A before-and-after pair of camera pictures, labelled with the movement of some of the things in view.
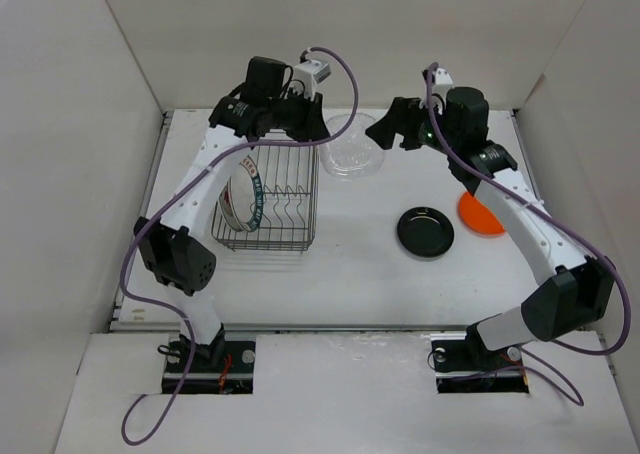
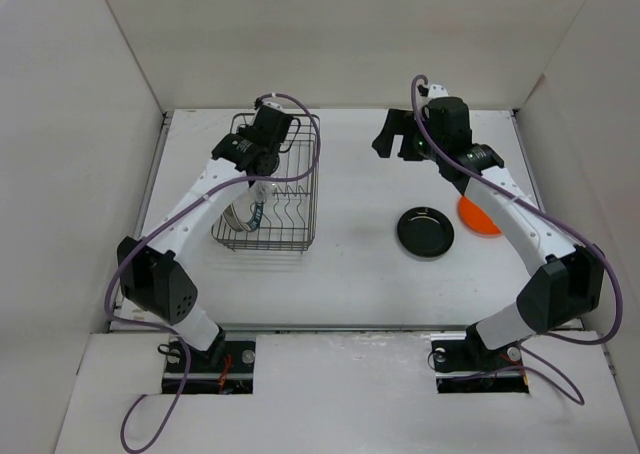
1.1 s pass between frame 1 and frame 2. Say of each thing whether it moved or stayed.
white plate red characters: stayed
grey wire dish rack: stayed
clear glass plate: moved
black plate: stayed
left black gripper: moved
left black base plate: stayed
